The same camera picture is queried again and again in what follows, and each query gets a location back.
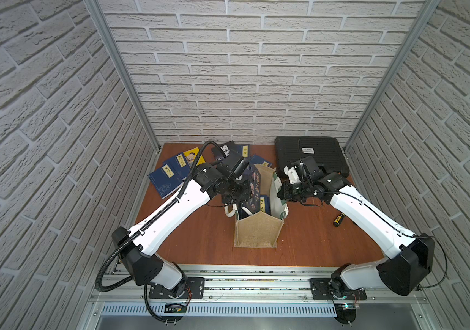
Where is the blue book yellow label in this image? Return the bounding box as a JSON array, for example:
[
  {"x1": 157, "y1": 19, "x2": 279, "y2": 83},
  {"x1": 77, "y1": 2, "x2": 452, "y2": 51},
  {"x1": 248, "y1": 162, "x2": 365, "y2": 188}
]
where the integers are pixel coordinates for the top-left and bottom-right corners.
[
  {"x1": 250, "y1": 155, "x2": 273, "y2": 168},
  {"x1": 236, "y1": 144, "x2": 250, "y2": 158}
]

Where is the dark portrait book gold title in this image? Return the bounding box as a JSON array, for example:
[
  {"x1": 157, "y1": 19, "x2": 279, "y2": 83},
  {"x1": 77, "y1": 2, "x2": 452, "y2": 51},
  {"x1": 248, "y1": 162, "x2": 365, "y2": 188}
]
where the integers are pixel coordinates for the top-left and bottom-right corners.
[{"x1": 237, "y1": 164, "x2": 261, "y2": 220}]

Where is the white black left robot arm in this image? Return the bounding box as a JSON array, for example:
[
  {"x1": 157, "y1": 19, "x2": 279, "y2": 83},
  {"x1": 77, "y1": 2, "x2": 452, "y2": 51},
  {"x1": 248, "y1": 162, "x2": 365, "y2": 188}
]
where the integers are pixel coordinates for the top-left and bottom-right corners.
[{"x1": 112, "y1": 151, "x2": 251, "y2": 298}]

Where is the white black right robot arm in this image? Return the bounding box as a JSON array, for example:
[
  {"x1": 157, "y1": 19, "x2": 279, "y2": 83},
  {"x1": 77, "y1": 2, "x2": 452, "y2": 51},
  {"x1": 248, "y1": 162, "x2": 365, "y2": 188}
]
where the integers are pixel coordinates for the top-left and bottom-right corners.
[{"x1": 278, "y1": 156, "x2": 435, "y2": 300}]

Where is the black cover book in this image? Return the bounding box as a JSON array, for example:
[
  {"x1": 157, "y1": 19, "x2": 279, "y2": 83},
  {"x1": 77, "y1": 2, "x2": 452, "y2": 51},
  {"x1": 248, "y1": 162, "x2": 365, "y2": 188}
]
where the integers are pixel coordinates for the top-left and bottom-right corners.
[{"x1": 212, "y1": 140, "x2": 236, "y2": 160}]

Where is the small yellow black cylinder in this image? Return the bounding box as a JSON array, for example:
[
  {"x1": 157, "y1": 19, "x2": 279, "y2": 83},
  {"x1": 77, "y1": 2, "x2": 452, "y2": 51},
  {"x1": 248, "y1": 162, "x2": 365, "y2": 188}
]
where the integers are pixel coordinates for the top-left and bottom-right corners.
[{"x1": 333, "y1": 213, "x2": 346, "y2": 227}]

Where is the black plastic tool case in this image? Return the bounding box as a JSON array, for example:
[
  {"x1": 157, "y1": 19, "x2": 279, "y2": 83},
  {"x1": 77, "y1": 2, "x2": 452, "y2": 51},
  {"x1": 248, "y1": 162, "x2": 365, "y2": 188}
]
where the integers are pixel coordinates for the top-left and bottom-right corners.
[{"x1": 274, "y1": 136, "x2": 350, "y2": 179}]

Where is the yellow cartoon cover book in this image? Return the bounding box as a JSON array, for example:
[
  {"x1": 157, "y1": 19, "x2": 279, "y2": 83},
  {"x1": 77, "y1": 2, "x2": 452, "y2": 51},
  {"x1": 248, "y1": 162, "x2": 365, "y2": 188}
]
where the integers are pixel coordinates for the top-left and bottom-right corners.
[{"x1": 184, "y1": 147, "x2": 206, "y2": 166}]

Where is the blue book beside yellow book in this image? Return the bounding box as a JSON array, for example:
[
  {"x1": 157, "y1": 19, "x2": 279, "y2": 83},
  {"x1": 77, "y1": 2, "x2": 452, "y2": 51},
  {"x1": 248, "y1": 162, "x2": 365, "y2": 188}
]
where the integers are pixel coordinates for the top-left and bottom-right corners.
[{"x1": 163, "y1": 153, "x2": 190, "y2": 180}]

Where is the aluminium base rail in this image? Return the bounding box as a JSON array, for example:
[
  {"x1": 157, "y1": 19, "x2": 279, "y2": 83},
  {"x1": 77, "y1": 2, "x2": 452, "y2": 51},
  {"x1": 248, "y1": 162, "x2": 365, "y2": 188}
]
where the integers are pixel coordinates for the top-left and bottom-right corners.
[{"x1": 89, "y1": 265, "x2": 429, "y2": 318}]

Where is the black corrugated cable conduit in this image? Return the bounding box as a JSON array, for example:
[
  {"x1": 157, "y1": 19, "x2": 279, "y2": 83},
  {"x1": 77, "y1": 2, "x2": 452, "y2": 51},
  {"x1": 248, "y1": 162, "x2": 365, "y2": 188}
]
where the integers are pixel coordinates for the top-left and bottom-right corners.
[{"x1": 94, "y1": 139, "x2": 225, "y2": 293}]

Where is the aluminium frame post right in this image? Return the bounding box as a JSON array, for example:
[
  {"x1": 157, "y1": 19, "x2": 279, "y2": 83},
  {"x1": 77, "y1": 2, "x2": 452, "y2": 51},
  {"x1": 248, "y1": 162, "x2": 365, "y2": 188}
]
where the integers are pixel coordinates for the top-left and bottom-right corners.
[{"x1": 343, "y1": 0, "x2": 440, "y2": 153}]

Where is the aluminium frame post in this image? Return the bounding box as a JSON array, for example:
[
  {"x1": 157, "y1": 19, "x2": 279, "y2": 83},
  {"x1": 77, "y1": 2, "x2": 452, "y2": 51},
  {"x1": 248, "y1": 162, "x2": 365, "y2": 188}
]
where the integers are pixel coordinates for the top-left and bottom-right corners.
[
  {"x1": 343, "y1": 0, "x2": 440, "y2": 153},
  {"x1": 85, "y1": 0, "x2": 162, "y2": 152}
]

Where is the aluminium frame post left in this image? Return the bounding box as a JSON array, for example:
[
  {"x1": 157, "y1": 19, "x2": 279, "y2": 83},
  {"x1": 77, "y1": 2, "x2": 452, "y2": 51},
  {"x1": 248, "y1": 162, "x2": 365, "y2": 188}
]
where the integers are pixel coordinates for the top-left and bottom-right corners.
[{"x1": 85, "y1": 0, "x2": 162, "y2": 152}]

